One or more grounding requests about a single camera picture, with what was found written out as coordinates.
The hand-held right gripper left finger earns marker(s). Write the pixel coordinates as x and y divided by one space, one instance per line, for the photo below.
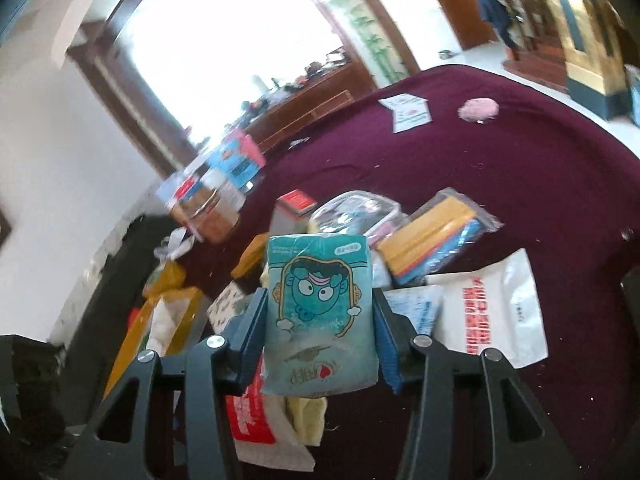
252 332

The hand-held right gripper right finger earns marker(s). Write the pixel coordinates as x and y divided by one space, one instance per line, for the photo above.
387 342

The teal cartoon tissue pack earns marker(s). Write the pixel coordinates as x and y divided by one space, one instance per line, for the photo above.
320 310

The white patterned box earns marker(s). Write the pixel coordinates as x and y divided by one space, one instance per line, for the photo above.
230 305

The white and blue packet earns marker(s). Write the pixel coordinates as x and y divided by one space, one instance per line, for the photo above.
415 307

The small yellow box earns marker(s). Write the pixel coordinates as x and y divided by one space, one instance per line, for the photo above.
250 255

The white red-print plastic bag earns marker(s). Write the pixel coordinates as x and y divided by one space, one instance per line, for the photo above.
250 417
490 310

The yellow plastic bag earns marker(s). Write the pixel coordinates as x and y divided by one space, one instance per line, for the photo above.
160 325

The pale yellow towel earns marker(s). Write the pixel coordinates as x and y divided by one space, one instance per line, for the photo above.
307 417

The yellow packet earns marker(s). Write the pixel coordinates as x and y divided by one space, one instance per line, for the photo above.
165 277

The yellow and blue bagged pack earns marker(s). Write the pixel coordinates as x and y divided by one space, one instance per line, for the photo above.
435 232

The grey box with red ends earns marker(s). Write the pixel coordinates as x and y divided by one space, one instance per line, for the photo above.
292 210

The clear zip pouch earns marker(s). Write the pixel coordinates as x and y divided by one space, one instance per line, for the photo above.
350 215

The black furniture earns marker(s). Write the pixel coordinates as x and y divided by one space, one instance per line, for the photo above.
95 280

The blue and pink box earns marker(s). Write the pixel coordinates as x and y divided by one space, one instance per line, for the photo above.
237 157

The white leaflets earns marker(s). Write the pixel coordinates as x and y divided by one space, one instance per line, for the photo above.
407 110

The wooden sideboard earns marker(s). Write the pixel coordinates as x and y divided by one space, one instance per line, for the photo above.
310 100

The pink fluffy ball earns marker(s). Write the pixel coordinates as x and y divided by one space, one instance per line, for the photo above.
479 110

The bamboo print panel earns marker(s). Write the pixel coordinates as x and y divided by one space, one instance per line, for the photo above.
365 25

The wooden staircase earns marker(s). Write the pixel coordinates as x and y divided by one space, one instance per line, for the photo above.
537 35

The wooden door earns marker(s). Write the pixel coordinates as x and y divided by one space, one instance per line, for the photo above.
450 0

